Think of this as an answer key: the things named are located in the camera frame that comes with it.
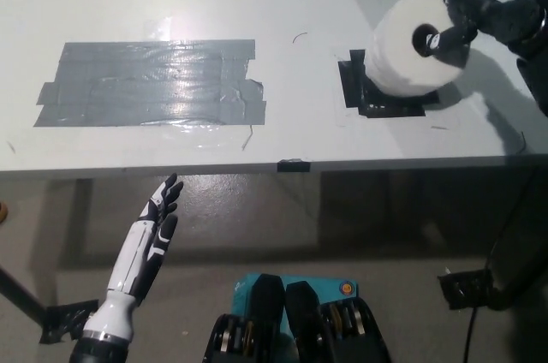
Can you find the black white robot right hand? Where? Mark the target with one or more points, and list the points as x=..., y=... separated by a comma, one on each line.
x=509, y=20

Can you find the grey upright table leg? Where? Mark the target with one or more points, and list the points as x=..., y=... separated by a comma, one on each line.
x=84, y=213

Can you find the grey duct tape patch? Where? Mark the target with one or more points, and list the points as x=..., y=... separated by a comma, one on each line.
x=145, y=85

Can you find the black floor tape patch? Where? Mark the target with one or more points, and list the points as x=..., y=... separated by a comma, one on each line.
x=464, y=290
x=68, y=320

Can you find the black teal robot torso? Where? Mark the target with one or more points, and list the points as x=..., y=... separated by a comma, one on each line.
x=299, y=329

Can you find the brown round object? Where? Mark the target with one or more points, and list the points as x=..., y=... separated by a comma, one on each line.
x=3, y=213

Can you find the small black tape strip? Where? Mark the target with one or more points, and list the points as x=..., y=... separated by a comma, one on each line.
x=293, y=165

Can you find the black tape square patch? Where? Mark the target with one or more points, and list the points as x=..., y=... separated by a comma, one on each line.
x=355, y=89

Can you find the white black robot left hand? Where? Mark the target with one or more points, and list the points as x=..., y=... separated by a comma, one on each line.
x=141, y=247

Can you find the white toilet paper roll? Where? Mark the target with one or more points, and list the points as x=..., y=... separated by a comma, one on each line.
x=398, y=50

